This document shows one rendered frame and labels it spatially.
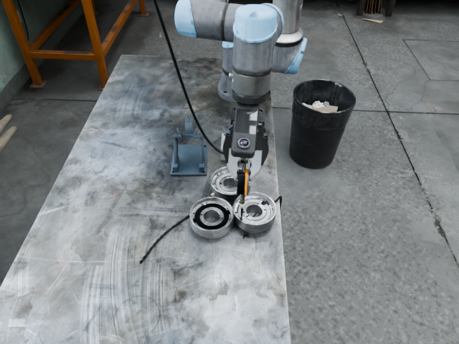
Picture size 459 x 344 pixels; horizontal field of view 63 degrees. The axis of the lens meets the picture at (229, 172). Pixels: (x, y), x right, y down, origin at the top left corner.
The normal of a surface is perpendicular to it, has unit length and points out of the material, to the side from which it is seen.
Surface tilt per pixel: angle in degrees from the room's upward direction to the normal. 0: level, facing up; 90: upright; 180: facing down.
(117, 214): 0
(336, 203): 0
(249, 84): 81
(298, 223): 0
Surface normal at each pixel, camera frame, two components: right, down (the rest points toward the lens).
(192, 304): 0.02, -0.72
